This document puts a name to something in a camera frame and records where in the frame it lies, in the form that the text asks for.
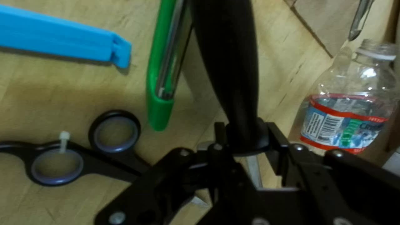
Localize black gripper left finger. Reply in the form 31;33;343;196
93;122;250;225

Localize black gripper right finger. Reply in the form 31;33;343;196
266;122;400;225

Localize green sheathed knife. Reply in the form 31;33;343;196
146;0;192;131

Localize lying plastic water bottle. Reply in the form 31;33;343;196
288;38;398;153

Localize black scissors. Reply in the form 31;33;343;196
0;110;150;186

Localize blue plastic clip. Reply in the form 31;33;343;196
0;5;132;68

